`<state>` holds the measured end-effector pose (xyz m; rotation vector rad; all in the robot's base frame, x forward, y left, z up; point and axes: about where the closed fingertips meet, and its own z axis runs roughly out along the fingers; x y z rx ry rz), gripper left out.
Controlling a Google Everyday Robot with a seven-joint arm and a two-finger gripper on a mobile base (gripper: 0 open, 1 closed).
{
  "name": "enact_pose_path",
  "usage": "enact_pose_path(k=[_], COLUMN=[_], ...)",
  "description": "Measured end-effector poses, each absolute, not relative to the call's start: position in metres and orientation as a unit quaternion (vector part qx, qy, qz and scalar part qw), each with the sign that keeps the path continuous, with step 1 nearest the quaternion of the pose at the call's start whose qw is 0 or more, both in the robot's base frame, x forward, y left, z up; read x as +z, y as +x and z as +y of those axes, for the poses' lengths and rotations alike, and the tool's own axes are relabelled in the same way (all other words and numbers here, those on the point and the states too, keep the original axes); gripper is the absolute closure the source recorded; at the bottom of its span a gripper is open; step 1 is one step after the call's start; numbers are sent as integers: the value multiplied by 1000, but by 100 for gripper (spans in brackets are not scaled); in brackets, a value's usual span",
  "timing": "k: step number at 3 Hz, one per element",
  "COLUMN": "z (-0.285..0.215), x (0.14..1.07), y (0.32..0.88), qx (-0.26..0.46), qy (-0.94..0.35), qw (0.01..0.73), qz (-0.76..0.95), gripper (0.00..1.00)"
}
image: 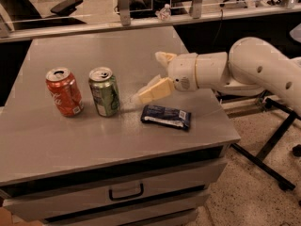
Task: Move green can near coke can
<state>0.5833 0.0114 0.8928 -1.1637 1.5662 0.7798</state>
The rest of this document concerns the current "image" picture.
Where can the black office chair left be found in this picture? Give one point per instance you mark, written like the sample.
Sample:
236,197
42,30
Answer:
24,15

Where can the red coke can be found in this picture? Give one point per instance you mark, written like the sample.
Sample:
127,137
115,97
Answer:
62,85

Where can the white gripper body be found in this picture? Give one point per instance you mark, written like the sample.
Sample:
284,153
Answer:
182,70

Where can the grey drawer cabinet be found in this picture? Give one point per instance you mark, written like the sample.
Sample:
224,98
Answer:
162,191

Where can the clear plastic water bottle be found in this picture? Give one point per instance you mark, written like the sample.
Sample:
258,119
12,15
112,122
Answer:
164,13

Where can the green soda can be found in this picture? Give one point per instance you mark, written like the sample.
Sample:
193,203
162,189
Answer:
104,90

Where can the black drawer handle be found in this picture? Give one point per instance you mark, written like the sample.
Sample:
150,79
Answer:
125,192

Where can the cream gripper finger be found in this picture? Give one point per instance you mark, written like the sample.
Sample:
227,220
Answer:
164,58
156,89

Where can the dark blue snack packet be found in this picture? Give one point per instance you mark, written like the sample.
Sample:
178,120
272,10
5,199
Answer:
166,116

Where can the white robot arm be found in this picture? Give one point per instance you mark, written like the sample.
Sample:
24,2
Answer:
251,66

